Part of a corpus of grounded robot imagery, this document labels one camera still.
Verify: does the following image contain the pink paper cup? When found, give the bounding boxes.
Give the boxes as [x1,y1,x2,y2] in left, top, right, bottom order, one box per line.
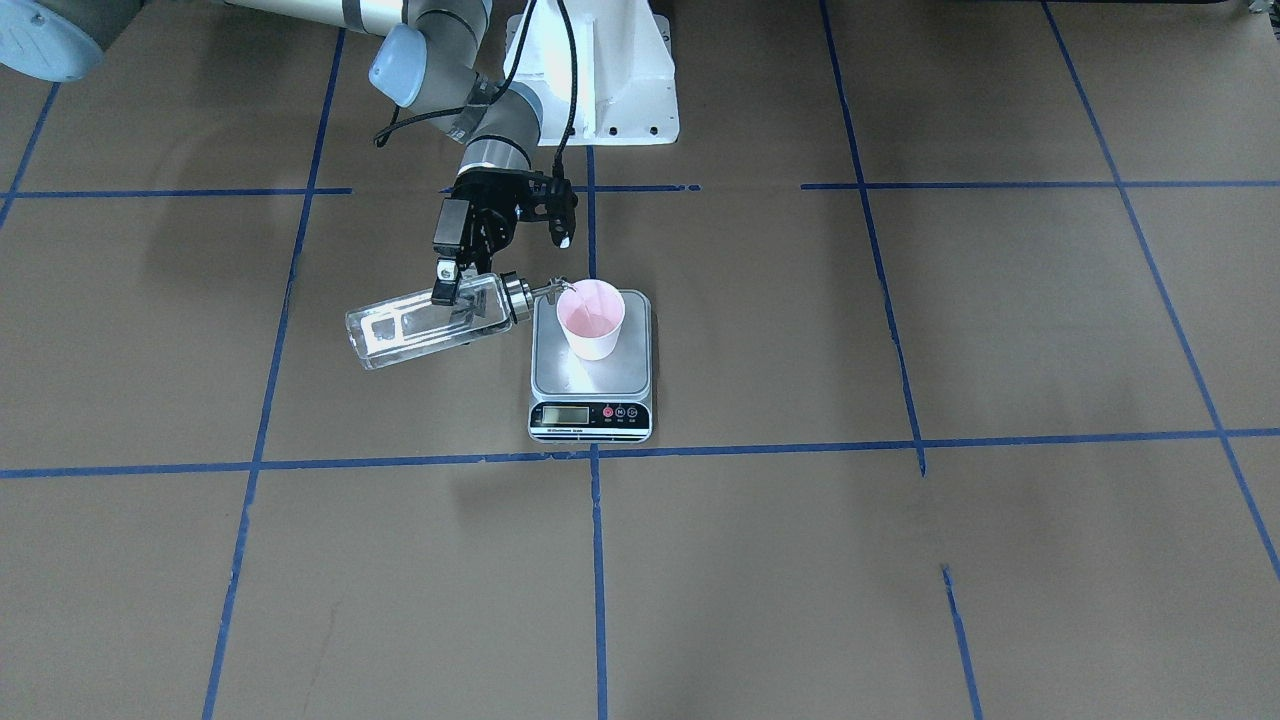
[556,279,626,361]

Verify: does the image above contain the clear glass sauce bottle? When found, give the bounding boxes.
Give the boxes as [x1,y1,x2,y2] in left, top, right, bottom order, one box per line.
[346,272,577,370]

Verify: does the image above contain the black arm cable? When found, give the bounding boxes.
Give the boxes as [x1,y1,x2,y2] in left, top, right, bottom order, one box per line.
[375,0,581,191]

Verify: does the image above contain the silver digital kitchen scale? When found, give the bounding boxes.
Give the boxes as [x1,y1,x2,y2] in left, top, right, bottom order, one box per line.
[527,290,655,445]

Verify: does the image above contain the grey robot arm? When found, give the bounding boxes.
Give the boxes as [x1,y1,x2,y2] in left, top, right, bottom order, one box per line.
[3,3,428,351]

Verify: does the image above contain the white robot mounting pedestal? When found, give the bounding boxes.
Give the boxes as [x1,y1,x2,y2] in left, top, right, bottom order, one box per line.
[503,1,681,147]

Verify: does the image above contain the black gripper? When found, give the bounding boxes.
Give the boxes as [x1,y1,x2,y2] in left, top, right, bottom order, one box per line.
[431,167,579,307]

